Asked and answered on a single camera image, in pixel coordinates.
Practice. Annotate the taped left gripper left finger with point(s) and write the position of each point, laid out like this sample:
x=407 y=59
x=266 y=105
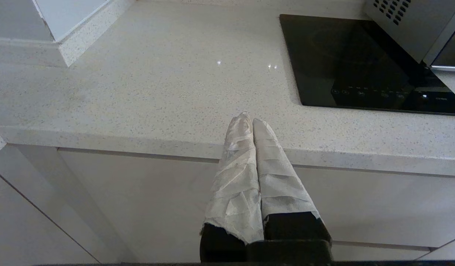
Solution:
x=235 y=184

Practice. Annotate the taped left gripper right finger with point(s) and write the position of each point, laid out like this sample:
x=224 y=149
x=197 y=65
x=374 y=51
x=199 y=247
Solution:
x=279 y=184

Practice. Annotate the silver microwave oven body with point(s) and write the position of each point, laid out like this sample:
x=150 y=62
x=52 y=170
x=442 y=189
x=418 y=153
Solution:
x=416 y=29

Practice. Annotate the beige cabinet drawer front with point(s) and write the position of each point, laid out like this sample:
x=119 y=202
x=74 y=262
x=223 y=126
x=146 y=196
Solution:
x=139 y=203

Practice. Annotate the black square mat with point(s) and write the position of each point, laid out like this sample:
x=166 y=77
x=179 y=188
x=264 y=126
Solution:
x=342 y=66

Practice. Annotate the white cabinet side panel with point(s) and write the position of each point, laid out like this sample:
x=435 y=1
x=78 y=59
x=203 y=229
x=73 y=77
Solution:
x=28 y=221

